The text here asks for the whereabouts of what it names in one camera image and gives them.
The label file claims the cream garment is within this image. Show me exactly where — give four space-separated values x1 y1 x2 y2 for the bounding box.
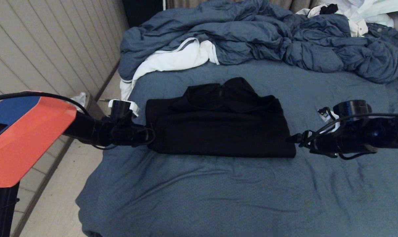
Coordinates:
349 19 368 37

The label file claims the black furniture piece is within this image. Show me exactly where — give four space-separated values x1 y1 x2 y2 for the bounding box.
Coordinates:
122 0 165 28

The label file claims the rumpled blue duvet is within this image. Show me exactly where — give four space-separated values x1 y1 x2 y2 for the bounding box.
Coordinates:
118 0 398 84

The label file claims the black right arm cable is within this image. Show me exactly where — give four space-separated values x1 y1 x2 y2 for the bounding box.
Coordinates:
299 113 398 160

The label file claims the brown trash bin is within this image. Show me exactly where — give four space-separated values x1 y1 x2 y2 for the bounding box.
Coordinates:
85 94 105 120

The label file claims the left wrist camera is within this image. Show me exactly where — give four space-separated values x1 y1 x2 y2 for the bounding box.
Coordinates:
108 99 140 120

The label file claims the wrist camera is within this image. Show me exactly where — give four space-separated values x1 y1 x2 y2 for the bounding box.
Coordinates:
108 99 140 120
318 100 372 132

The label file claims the small black garment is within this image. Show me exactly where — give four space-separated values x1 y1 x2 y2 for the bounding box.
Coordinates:
319 4 339 15

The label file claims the black zip hoodie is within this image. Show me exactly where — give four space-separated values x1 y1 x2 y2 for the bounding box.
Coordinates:
145 77 297 158

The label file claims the white clothes pile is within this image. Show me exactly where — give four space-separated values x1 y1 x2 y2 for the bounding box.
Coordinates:
296 0 398 28

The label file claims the beige curtain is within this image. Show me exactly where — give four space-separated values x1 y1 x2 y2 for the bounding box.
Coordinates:
166 0 321 14

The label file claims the white plastic bin liner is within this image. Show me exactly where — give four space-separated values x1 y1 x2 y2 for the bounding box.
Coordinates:
71 92 87 105

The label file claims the blue bed sheet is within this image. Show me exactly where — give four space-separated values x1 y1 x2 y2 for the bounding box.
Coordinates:
75 59 398 237

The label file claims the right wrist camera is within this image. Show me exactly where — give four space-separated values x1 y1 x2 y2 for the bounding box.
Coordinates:
318 100 372 132

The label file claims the blue denim garment with buttons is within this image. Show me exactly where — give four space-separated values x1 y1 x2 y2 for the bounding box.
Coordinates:
366 22 398 53

